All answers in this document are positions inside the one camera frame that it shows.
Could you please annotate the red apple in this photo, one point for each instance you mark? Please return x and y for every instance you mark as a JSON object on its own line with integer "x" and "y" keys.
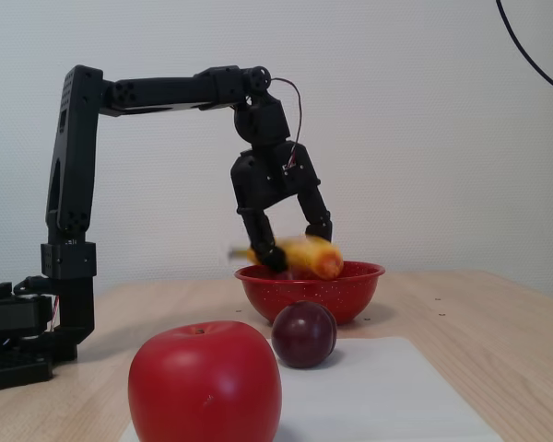
{"x": 203, "y": 382}

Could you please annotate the red speckled bowl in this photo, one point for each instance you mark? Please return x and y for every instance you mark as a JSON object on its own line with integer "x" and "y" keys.
{"x": 313, "y": 294}

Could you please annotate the dark purple plum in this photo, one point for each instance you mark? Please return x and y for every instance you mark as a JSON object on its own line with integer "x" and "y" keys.
{"x": 302, "y": 336}

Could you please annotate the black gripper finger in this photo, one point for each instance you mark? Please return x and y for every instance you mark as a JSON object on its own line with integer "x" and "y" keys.
{"x": 262, "y": 239}
{"x": 319, "y": 216}

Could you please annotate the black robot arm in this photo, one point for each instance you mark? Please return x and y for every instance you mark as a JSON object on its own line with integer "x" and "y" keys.
{"x": 71, "y": 184}

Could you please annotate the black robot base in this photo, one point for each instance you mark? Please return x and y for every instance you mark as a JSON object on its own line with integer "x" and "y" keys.
{"x": 14, "y": 317}

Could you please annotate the white paper sheet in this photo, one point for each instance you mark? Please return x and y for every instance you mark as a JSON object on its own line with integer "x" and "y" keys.
{"x": 373, "y": 396}

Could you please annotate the yellow banana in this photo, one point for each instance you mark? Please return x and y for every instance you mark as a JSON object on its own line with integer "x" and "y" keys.
{"x": 313, "y": 258}

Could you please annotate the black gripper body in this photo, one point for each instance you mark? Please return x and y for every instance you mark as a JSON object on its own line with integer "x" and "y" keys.
{"x": 268, "y": 183}

